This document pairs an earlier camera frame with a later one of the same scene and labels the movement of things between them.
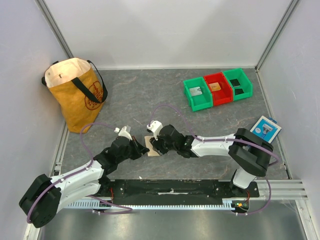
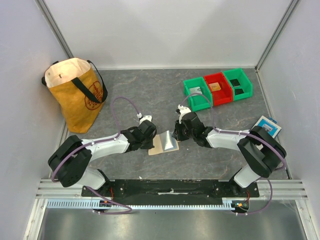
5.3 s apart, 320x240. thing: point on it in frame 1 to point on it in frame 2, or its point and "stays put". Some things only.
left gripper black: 139,150 to 150,145
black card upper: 235,82 stays put
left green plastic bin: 198,93 stays put
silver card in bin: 195,91 stays put
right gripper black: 158,142 to 178,132
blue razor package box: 266,128 stays put
